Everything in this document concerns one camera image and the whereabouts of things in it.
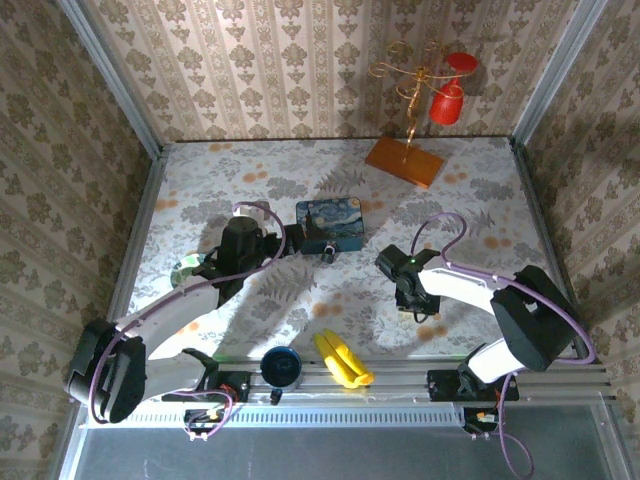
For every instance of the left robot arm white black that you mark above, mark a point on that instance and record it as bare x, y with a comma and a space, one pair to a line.
165, 320

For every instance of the yellow banana bunch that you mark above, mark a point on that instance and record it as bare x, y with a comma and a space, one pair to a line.
345, 362

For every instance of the dark blue round bowl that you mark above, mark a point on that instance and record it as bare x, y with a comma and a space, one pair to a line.
281, 365

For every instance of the small black knob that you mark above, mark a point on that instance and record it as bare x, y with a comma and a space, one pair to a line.
275, 397

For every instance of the aluminium frame rail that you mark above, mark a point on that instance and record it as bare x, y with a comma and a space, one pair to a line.
400, 380

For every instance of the grey metal sheet panel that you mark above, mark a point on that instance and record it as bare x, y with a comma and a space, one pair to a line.
325, 455

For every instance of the aluminium frame post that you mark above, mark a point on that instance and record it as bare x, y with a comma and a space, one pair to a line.
115, 80
555, 75

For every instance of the blue starry night box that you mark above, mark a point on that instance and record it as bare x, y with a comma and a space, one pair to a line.
332, 220

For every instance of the red wine glass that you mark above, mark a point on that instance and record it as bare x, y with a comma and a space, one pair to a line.
446, 107

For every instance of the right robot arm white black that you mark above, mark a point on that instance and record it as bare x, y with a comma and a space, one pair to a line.
465, 287

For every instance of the black connector box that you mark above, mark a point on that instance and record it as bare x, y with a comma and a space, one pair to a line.
200, 422
475, 420

